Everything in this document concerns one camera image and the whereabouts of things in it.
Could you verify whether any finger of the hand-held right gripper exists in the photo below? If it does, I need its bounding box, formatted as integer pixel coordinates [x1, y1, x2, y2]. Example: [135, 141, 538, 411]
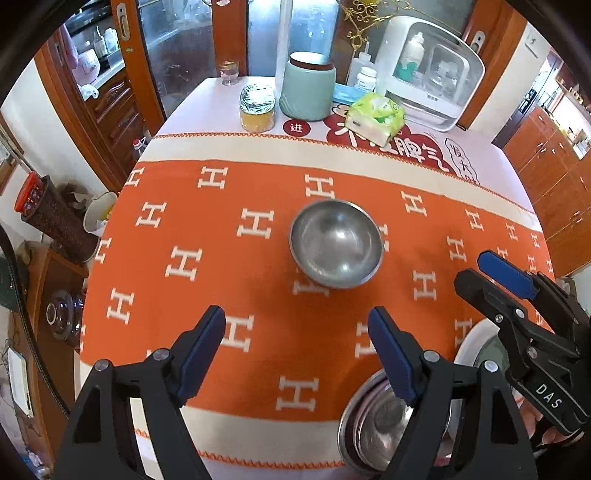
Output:
[454, 270, 527, 333]
[478, 250, 550, 301]

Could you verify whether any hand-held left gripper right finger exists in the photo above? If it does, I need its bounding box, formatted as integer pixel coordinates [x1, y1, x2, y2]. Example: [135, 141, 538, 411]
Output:
[368, 305, 539, 480]

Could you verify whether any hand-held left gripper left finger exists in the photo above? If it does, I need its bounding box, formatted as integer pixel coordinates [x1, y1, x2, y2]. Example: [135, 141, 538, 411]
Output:
[54, 305, 227, 480]

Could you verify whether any white plate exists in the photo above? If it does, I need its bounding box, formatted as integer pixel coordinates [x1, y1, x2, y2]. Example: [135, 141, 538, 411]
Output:
[450, 318, 509, 444]

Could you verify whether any green plate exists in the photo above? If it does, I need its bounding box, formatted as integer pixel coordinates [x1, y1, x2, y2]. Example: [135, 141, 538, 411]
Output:
[480, 332, 511, 374]

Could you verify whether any pink steel bowl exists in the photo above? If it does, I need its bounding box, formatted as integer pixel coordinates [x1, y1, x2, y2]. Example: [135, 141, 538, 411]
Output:
[337, 369, 462, 476]

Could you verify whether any large steel bowl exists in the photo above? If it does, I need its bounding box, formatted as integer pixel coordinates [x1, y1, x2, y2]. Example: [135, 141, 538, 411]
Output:
[289, 199, 384, 289]

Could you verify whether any person's right hand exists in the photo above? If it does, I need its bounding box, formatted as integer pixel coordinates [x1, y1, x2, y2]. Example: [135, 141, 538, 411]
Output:
[519, 399, 591, 455]

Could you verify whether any wooden shelf cabinet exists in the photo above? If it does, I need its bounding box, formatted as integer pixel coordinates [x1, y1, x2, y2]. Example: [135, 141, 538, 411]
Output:
[492, 51, 591, 278]

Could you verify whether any dark lidded glass jar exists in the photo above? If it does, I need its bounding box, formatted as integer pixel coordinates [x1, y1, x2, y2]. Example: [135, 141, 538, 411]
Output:
[45, 290, 86, 347]

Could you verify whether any white bucket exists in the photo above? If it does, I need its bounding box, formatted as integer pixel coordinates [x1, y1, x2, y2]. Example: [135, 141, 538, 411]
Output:
[83, 191, 118, 236]

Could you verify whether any wooden side table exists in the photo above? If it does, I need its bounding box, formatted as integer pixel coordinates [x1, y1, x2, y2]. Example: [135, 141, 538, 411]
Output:
[9, 244, 90, 439]

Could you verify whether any orange patterned blanket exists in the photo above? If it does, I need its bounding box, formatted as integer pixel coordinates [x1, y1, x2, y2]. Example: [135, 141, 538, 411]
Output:
[78, 134, 557, 467]

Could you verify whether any white flat device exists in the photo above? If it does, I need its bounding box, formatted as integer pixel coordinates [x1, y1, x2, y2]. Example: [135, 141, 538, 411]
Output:
[7, 351, 35, 418]

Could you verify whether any red-lidded dark container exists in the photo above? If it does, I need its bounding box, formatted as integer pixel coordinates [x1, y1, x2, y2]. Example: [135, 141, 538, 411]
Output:
[25, 175, 100, 264]

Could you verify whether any green tissue pack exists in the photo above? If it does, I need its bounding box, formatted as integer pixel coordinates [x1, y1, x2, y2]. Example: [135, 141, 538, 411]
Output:
[345, 91, 407, 145]

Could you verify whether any clear plastic bottle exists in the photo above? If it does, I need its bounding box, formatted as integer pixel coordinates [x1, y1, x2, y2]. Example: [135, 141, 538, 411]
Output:
[427, 55, 458, 88]

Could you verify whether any white teal lotion bottle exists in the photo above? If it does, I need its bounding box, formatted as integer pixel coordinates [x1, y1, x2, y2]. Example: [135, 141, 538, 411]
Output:
[392, 33, 426, 81]

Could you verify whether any red lid jar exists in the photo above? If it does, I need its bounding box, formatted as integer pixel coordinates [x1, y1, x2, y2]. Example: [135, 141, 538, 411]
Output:
[14, 172, 49, 215]

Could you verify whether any blue face mask pack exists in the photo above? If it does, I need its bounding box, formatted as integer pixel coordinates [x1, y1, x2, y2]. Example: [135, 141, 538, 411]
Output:
[332, 84, 370, 106]

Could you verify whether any white pill bottle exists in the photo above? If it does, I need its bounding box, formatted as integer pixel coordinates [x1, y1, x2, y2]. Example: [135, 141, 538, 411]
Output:
[355, 67, 378, 92]

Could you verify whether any yellow can with foil lid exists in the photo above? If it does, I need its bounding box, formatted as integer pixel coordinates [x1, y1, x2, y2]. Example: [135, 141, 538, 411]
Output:
[239, 84, 277, 132]

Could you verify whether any wooden glass display cabinet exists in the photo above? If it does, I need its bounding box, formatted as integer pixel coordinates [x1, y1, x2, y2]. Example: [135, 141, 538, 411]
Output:
[34, 0, 167, 195]

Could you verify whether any clear squeeze bottle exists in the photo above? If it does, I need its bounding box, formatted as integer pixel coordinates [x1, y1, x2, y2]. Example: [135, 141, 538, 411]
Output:
[346, 41, 372, 86]

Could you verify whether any teal canister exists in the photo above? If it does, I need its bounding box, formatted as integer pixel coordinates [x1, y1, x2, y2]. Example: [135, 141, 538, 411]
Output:
[279, 52, 336, 121]

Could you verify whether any gold metal ornament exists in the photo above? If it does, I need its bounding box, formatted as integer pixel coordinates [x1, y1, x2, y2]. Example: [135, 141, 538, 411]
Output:
[342, 0, 386, 51]

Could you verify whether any wooden glass sliding door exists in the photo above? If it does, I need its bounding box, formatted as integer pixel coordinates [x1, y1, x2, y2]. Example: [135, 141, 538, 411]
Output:
[210, 0, 527, 130]
[104, 0, 250, 134]

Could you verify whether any pink ceramic pot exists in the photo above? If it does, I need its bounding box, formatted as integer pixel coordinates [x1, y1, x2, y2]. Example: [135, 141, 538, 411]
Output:
[74, 48, 101, 86]

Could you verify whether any white paper roll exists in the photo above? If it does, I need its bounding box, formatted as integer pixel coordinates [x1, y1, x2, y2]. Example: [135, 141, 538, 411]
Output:
[276, 0, 294, 93]

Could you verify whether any black cable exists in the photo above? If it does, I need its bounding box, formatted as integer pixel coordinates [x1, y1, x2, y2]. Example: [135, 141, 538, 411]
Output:
[0, 226, 75, 416]

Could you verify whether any white storage box with handle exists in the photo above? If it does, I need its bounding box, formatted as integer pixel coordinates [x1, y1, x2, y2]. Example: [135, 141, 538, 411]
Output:
[374, 16, 485, 133]

